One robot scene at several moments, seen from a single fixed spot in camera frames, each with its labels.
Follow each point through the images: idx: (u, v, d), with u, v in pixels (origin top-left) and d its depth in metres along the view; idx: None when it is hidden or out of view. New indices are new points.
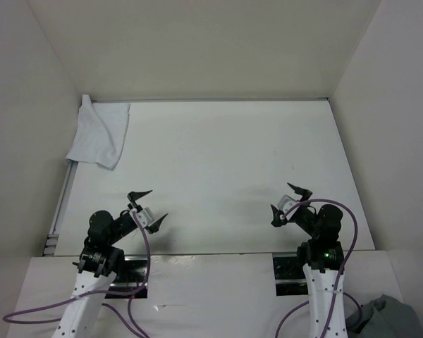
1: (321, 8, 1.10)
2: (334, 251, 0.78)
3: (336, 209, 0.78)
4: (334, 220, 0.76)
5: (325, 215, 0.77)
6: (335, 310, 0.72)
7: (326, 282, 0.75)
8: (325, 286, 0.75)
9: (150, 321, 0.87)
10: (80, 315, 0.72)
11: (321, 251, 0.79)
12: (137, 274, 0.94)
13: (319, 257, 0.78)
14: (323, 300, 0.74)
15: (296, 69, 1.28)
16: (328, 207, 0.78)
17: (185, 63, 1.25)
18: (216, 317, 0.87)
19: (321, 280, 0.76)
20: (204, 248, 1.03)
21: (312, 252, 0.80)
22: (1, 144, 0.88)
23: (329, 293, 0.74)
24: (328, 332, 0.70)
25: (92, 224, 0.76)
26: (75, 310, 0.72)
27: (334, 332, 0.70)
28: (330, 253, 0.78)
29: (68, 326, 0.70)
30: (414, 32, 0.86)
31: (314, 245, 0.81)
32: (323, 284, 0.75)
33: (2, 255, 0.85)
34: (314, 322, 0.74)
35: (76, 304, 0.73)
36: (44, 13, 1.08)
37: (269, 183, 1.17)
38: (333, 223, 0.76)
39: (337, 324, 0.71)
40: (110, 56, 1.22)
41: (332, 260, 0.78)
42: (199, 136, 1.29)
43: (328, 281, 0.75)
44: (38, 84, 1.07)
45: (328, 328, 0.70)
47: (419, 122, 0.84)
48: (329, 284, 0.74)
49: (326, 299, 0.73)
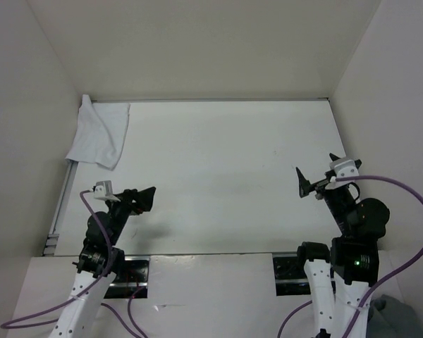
1: (321, 9, 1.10)
2: (368, 259, 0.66)
3: (382, 209, 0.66)
4: (377, 223, 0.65)
5: (363, 216, 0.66)
6: (356, 328, 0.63)
7: (350, 295, 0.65)
8: (348, 300, 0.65)
9: (149, 321, 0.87)
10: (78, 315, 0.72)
11: (351, 255, 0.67)
12: (138, 274, 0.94)
13: (347, 263, 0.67)
14: (343, 313, 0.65)
15: (294, 69, 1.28)
16: (369, 205, 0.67)
17: (185, 62, 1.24)
18: (216, 318, 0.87)
19: (345, 292, 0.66)
20: (204, 248, 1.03)
21: (339, 255, 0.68)
22: (1, 143, 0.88)
23: (352, 308, 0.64)
24: None
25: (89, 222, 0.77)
26: (72, 310, 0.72)
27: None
28: (362, 261, 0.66)
29: (65, 325, 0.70)
30: (414, 32, 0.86)
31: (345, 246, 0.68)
32: (345, 297, 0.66)
33: (1, 255, 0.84)
34: (318, 313, 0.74)
35: (74, 304, 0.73)
36: (44, 13, 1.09)
37: (269, 182, 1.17)
38: (372, 224, 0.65)
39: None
40: (110, 56, 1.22)
41: (365, 268, 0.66)
42: (200, 136, 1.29)
43: (353, 295, 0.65)
44: (37, 83, 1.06)
45: None
47: (418, 122, 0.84)
48: (354, 298, 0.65)
49: (347, 313, 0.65)
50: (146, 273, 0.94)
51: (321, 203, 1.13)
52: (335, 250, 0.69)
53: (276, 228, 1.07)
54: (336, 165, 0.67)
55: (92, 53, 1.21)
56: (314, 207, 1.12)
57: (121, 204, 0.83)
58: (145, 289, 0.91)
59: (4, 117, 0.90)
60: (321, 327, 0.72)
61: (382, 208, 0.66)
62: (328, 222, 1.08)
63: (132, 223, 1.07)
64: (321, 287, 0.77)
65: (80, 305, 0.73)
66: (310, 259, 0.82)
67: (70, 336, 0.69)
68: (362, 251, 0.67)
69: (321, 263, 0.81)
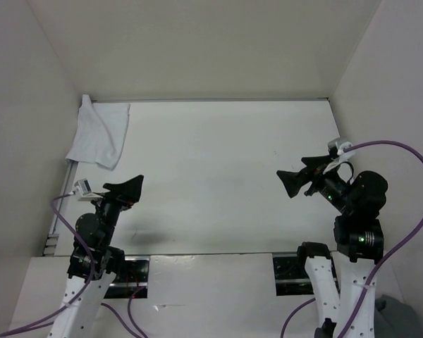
1: (321, 8, 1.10)
2: (372, 236, 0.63)
3: (379, 179, 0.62)
4: (379, 193, 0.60)
5: (364, 186, 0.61)
6: (364, 304, 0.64)
7: (356, 274, 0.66)
8: (354, 279, 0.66)
9: (149, 321, 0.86)
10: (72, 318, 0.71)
11: (355, 234, 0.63)
12: (139, 274, 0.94)
13: (350, 241, 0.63)
14: (350, 293, 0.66)
15: (294, 69, 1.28)
16: (368, 177, 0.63)
17: (185, 61, 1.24)
18: (215, 318, 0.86)
19: (351, 271, 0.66)
20: (203, 248, 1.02)
21: (342, 233, 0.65)
22: (1, 143, 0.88)
23: (358, 287, 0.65)
24: (351, 331, 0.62)
25: (80, 225, 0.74)
26: (65, 318, 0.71)
27: (358, 331, 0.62)
28: (366, 239, 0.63)
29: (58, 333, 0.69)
30: (414, 32, 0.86)
31: (347, 224, 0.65)
32: (351, 277, 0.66)
33: (1, 255, 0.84)
34: (322, 305, 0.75)
35: (67, 311, 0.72)
36: (44, 13, 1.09)
37: (268, 183, 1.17)
38: (373, 193, 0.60)
39: (363, 324, 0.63)
40: (111, 58, 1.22)
41: (369, 245, 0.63)
42: (199, 136, 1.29)
43: (359, 273, 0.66)
44: (37, 82, 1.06)
45: (352, 327, 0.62)
47: (418, 122, 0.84)
48: (359, 277, 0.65)
49: (354, 293, 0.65)
50: (146, 273, 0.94)
51: (321, 203, 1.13)
52: (338, 229, 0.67)
53: (276, 227, 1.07)
54: (336, 141, 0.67)
55: (92, 53, 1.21)
56: (314, 207, 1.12)
57: (111, 201, 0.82)
58: (145, 289, 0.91)
59: (5, 117, 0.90)
60: (326, 317, 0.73)
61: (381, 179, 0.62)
62: (328, 222, 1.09)
63: (132, 223, 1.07)
64: (323, 281, 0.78)
65: (73, 312, 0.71)
66: (311, 256, 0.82)
67: None
68: (366, 228, 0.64)
69: (322, 260, 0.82)
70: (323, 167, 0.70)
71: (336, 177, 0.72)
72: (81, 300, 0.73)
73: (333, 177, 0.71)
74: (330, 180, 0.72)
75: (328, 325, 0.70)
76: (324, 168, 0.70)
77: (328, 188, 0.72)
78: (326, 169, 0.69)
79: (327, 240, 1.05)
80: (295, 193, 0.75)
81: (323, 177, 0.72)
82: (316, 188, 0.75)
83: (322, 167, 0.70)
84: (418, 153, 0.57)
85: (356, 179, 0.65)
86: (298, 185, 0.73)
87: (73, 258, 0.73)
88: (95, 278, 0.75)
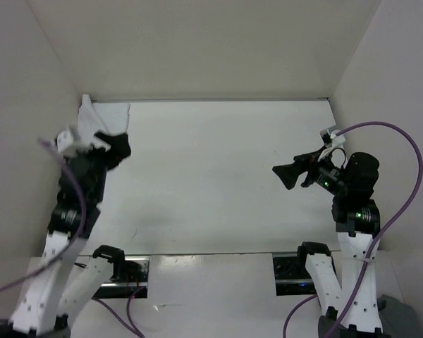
1: (321, 9, 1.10)
2: (369, 212, 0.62)
3: (371, 157, 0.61)
4: (371, 171, 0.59)
5: (357, 164, 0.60)
6: (366, 279, 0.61)
7: (355, 248, 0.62)
8: (354, 253, 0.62)
9: (149, 321, 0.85)
10: (47, 303, 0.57)
11: (352, 210, 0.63)
12: (138, 274, 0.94)
13: (347, 217, 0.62)
14: (351, 270, 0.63)
15: (294, 69, 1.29)
16: (359, 156, 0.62)
17: (185, 61, 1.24)
18: (216, 319, 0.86)
19: (350, 246, 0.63)
20: (204, 248, 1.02)
21: (340, 211, 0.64)
22: (2, 142, 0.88)
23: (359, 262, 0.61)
24: (354, 308, 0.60)
25: (60, 179, 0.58)
26: (44, 281, 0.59)
27: (362, 307, 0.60)
28: (363, 215, 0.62)
29: (35, 301, 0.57)
30: (414, 34, 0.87)
31: (344, 202, 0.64)
32: (351, 251, 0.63)
33: (1, 255, 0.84)
34: (324, 295, 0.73)
35: (46, 274, 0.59)
36: (44, 13, 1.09)
37: (268, 184, 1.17)
38: (365, 170, 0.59)
39: (366, 299, 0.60)
40: (111, 58, 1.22)
41: (366, 221, 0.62)
42: (199, 136, 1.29)
43: (359, 247, 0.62)
44: (37, 82, 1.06)
45: (354, 303, 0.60)
47: (418, 122, 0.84)
48: (359, 251, 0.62)
49: (355, 269, 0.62)
50: (146, 273, 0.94)
51: (320, 203, 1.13)
52: (335, 208, 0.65)
53: (277, 228, 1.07)
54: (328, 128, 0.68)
55: (92, 53, 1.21)
56: (314, 207, 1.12)
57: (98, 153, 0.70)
58: (145, 289, 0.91)
59: (5, 117, 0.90)
60: (329, 305, 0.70)
61: (372, 158, 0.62)
62: (328, 222, 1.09)
63: (132, 223, 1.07)
64: (324, 274, 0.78)
65: (52, 275, 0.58)
66: (311, 254, 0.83)
67: (41, 310, 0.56)
68: (362, 205, 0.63)
69: (323, 257, 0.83)
70: (318, 154, 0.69)
71: (331, 165, 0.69)
72: (62, 260, 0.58)
73: (327, 165, 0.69)
74: (325, 168, 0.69)
75: (332, 312, 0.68)
76: (319, 155, 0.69)
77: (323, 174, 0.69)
78: (321, 156, 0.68)
79: (328, 240, 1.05)
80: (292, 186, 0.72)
81: (318, 164, 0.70)
82: (311, 179, 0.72)
83: (316, 155, 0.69)
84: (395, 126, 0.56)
85: (349, 160, 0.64)
86: (295, 177, 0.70)
87: (54, 212, 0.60)
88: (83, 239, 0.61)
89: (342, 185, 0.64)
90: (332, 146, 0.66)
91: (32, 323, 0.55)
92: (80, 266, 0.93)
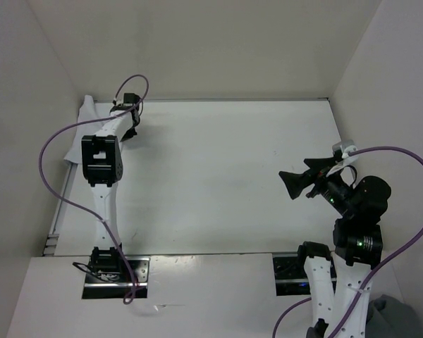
1: (322, 8, 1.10)
2: (371, 241, 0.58)
3: (383, 184, 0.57)
4: (378, 198, 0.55)
5: (366, 190, 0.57)
6: (357, 307, 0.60)
7: (351, 277, 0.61)
8: (349, 282, 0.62)
9: (149, 320, 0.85)
10: (116, 127, 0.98)
11: (352, 236, 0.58)
12: (137, 274, 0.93)
13: (347, 243, 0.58)
14: (344, 296, 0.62)
15: (294, 69, 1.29)
16: (371, 181, 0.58)
17: (184, 61, 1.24)
18: (214, 319, 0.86)
19: (346, 273, 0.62)
20: (203, 249, 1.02)
21: (341, 235, 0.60)
22: (3, 141, 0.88)
23: (352, 291, 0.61)
24: (341, 334, 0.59)
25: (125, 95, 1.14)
26: (111, 124, 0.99)
27: (349, 334, 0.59)
28: (364, 243, 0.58)
29: (108, 127, 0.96)
30: (414, 33, 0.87)
31: (345, 224, 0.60)
32: (346, 279, 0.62)
33: (2, 254, 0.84)
34: (316, 305, 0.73)
35: (113, 121, 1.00)
36: (45, 13, 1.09)
37: (268, 184, 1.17)
38: (374, 198, 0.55)
39: (354, 327, 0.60)
40: (111, 57, 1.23)
41: (366, 250, 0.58)
42: (199, 136, 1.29)
43: (354, 277, 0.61)
44: (36, 82, 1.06)
45: (342, 329, 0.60)
47: (418, 122, 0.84)
48: (354, 280, 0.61)
49: (347, 296, 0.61)
50: (146, 273, 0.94)
51: (320, 203, 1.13)
52: (336, 230, 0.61)
53: (276, 228, 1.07)
54: (341, 144, 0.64)
55: (93, 52, 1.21)
56: (313, 207, 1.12)
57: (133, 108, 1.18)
58: (145, 289, 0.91)
59: (6, 117, 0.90)
60: (320, 317, 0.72)
61: (385, 185, 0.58)
62: (328, 222, 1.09)
63: (132, 222, 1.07)
64: (321, 282, 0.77)
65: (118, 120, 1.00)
66: (311, 256, 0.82)
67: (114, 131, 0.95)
68: (365, 232, 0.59)
69: (322, 260, 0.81)
70: (326, 170, 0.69)
71: (338, 179, 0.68)
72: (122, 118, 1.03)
73: (336, 181, 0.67)
74: (334, 183, 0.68)
75: (321, 324, 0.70)
76: (327, 171, 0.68)
77: (331, 191, 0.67)
78: (330, 171, 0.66)
79: (327, 241, 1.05)
80: (297, 194, 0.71)
81: (326, 179, 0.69)
82: (318, 191, 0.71)
83: (325, 170, 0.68)
84: (417, 155, 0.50)
85: (359, 183, 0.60)
86: (300, 186, 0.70)
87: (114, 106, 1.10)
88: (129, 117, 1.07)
89: (349, 208, 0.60)
90: (344, 165, 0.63)
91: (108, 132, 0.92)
92: (78, 267, 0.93)
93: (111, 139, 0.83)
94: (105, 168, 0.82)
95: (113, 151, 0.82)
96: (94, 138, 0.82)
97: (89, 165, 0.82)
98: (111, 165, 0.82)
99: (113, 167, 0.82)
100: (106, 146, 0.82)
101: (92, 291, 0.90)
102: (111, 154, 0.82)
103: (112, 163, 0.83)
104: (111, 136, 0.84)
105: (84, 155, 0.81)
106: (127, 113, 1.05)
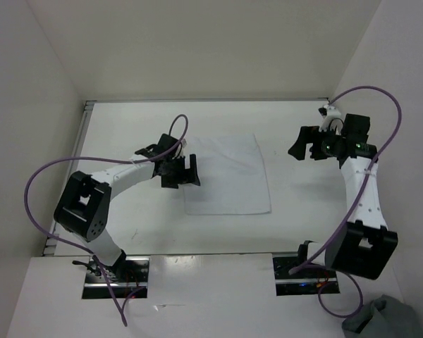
1: (322, 9, 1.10)
2: (365, 145, 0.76)
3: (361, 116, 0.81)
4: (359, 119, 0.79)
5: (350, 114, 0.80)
6: (367, 191, 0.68)
7: (357, 166, 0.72)
8: (357, 170, 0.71)
9: (149, 321, 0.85)
10: (122, 174, 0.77)
11: (351, 144, 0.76)
12: (138, 274, 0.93)
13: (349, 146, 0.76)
14: (354, 182, 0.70)
15: (294, 68, 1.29)
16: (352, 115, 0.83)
17: (184, 60, 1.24)
18: (213, 318, 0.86)
19: (352, 166, 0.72)
20: (203, 249, 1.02)
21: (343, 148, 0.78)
22: (3, 141, 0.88)
23: (361, 175, 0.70)
24: (359, 208, 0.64)
25: (163, 134, 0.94)
26: (125, 166, 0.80)
27: (366, 208, 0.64)
28: (362, 146, 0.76)
29: (113, 172, 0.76)
30: (414, 34, 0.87)
31: (346, 142, 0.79)
32: (354, 168, 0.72)
33: (2, 255, 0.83)
34: None
35: (128, 165, 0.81)
36: (45, 12, 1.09)
37: (269, 184, 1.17)
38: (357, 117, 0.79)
39: (370, 202, 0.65)
40: (112, 57, 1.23)
41: (364, 149, 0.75)
42: (199, 136, 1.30)
43: (360, 165, 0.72)
44: (36, 81, 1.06)
45: (359, 204, 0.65)
47: (418, 122, 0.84)
48: (361, 167, 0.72)
49: (357, 181, 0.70)
50: (146, 274, 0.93)
51: (320, 202, 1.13)
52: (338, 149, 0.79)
53: (276, 228, 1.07)
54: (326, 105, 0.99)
55: (93, 52, 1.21)
56: (313, 206, 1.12)
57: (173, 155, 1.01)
58: (146, 289, 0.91)
59: (6, 117, 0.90)
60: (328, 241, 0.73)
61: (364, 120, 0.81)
62: (328, 222, 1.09)
63: (134, 222, 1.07)
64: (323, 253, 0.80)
65: (131, 167, 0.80)
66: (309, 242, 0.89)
67: (115, 179, 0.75)
68: (361, 141, 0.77)
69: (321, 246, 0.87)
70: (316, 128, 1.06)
71: (328, 132, 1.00)
72: (139, 166, 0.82)
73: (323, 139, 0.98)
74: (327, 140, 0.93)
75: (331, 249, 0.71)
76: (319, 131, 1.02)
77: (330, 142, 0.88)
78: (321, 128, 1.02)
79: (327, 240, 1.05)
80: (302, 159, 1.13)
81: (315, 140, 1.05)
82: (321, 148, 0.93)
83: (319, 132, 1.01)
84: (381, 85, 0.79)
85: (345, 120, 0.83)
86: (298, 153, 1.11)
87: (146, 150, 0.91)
88: (147, 167, 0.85)
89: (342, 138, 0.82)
90: (330, 116, 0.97)
91: (106, 178, 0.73)
92: (79, 267, 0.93)
93: (102, 187, 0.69)
94: (78, 218, 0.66)
95: (97, 201, 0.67)
96: (86, 177, 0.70)
97: (65, 208, 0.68)
98: (88, 218, 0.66)
99: (87, 222, 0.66)
100: (94, 191, 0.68)
101: (92, 291, 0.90)
102: (93, 205, 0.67)
103: (89, 217, 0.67)
104: (106, 184, 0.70)
105: (65, 193, 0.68)
106: (146, 162, 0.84)
